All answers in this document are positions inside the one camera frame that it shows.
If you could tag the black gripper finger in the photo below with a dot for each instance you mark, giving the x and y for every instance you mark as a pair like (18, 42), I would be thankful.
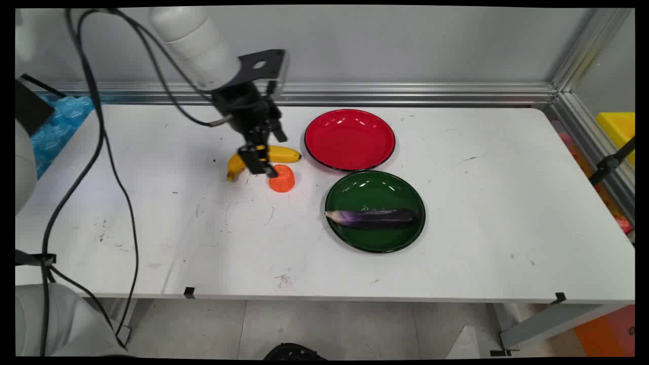
(256, 159)
(279, 133)

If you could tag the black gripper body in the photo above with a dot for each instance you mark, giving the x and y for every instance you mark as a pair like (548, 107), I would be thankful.
(246, 104)

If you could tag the purple eggplant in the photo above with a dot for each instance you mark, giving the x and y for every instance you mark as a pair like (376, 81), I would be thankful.
(372, 217)

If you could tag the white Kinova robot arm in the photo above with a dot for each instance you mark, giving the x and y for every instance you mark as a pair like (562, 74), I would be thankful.
(195, 43)

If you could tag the yellow banana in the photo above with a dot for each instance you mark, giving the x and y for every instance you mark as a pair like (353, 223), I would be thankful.
(286, 153)

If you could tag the orange plastic cup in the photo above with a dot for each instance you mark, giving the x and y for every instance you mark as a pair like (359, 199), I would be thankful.
(283, 180)

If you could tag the red round plate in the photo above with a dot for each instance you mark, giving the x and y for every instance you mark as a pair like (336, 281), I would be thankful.
(350, 139)

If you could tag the green round plate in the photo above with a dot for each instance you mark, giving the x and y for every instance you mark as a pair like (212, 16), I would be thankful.
(375, 190)

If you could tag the black table edge clip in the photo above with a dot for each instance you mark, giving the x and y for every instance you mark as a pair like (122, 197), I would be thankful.
(189, 292)
(560, 297)

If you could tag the blue bubble wrap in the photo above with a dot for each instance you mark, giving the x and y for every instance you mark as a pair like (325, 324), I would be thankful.
(56, 124)

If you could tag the black round floor object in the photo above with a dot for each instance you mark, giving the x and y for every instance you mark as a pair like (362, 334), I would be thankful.
(291, 351)

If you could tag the white metal table leg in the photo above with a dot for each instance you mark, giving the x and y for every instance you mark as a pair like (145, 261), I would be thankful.
(121, 317)

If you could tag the black flat panel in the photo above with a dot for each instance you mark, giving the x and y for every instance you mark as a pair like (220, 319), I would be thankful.
(31, 106)

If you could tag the grey metal table leg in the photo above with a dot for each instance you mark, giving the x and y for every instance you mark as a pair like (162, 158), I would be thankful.
(547, 327)

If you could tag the black stand clamp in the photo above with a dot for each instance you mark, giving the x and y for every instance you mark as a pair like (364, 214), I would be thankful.
(611, 162)

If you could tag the yellow box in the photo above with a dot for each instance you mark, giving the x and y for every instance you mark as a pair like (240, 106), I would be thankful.
(618, 129)

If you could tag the orange box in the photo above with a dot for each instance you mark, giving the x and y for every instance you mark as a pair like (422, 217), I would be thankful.
(608, 332)

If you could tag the long aluminium frame rail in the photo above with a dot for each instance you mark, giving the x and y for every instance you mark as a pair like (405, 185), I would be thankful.
(405, 93)

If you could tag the short aluminium frame rail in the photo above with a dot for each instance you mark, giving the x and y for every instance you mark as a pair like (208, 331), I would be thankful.
(590, 147)

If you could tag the aluminium frame post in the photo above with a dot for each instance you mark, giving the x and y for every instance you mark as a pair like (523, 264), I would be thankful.
(590, 48)

